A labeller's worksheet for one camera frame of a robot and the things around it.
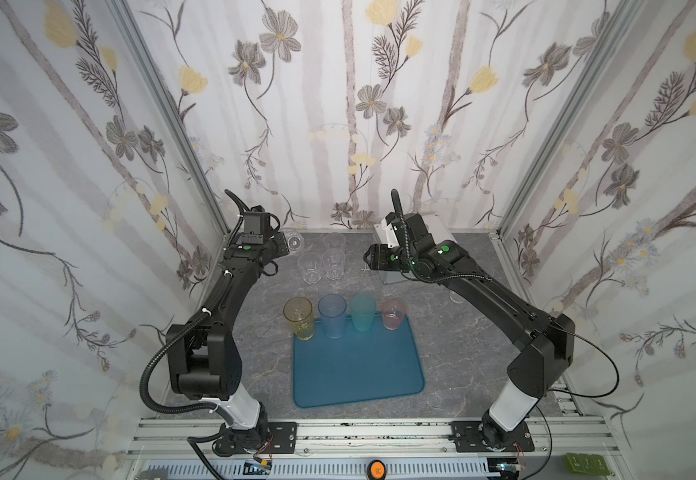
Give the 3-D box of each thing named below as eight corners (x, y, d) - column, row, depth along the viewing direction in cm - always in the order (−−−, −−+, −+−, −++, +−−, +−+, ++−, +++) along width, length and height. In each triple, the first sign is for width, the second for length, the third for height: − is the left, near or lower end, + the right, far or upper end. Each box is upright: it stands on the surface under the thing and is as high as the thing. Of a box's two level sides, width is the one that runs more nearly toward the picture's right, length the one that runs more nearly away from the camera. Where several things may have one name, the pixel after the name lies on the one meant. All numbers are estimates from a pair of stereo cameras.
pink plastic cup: (382, 329, 96) (384, 317, 89) (381, 311, 100) (383, 298, 93) (402, 329, 96) (405, 317, 89) (400, 311, 100) (403, 298, 93)
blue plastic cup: (320, 338, 93) (317, 318, 82) (322, 314, 98) (319, 293, 88) (346, 338, 93) (345, 318, 82) (346, 315, 98) (346, 293, 88)
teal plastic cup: (350, 331, 94) (350, 315, 86) (350, 310, 99) (350, 293, 91) (373, 331, 94) (376, 315, 86) (372, 310, 99) (374, 293, 91)
